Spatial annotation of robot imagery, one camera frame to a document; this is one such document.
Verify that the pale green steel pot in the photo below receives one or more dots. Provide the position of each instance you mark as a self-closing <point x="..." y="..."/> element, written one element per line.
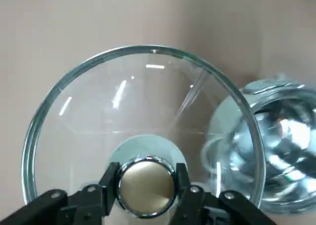
<point x="284" y="141"/>

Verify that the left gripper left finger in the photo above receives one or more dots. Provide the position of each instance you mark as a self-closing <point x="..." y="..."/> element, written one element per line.
<point x="49" y="210"/>

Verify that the glass pot lid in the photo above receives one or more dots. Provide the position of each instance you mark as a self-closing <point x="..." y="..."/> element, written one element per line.
<point x="123" y="99"/>

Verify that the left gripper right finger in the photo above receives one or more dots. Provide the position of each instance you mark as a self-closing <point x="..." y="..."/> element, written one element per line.
<point x="222" y="210"/>

